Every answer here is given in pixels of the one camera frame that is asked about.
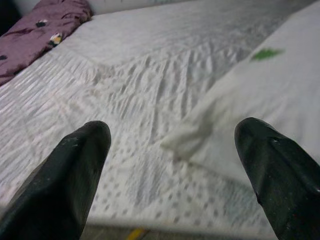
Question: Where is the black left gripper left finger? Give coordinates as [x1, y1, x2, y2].
[0, 120, 112, 240]

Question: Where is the white quilted mattress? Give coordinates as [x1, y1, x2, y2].
[0, 0, 320, 238]

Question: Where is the white pillow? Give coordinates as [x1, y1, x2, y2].
[161, 1, 320, 181]

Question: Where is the purple cartoon print blanket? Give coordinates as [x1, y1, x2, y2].
[0, 0, 93, 87]

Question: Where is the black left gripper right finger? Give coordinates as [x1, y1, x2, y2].
[234, 116, 320, 240]

